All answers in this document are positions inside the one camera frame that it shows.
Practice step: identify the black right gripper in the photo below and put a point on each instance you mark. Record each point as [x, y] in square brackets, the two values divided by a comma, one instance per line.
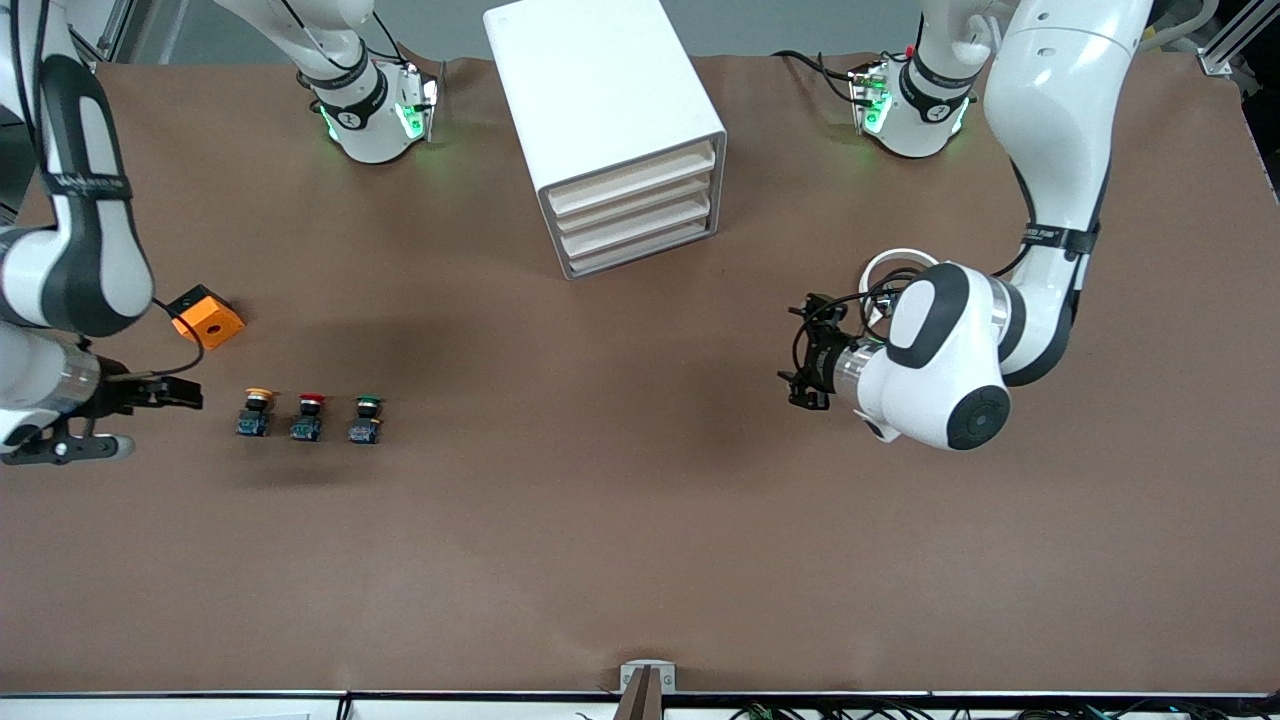
[128, 395]

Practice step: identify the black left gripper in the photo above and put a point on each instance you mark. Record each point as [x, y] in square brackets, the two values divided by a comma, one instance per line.
[826, 360]

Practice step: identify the yellow push button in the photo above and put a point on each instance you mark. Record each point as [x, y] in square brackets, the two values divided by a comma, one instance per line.
[256, 410]

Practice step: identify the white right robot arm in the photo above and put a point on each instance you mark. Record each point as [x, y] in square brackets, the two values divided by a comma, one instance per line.
[90, 260]

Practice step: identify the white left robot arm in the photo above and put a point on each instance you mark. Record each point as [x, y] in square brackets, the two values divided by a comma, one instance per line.
[950, 370]

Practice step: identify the red push button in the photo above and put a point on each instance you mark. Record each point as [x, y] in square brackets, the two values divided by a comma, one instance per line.
[309, 415]

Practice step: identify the green push button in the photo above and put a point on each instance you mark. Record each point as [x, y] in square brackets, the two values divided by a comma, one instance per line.
[366, 418]

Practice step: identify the orange box with black base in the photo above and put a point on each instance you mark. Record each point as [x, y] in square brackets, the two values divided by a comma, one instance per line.
[215, 322]

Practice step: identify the brown paper table cover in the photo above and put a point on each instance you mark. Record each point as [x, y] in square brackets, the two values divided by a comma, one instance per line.
[640, 520]

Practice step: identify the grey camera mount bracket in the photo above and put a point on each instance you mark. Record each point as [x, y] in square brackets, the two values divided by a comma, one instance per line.
[647, 680]

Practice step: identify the aluminium frame profile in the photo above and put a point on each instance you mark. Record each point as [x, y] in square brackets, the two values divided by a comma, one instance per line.
[105, 30]
[1235, 45]

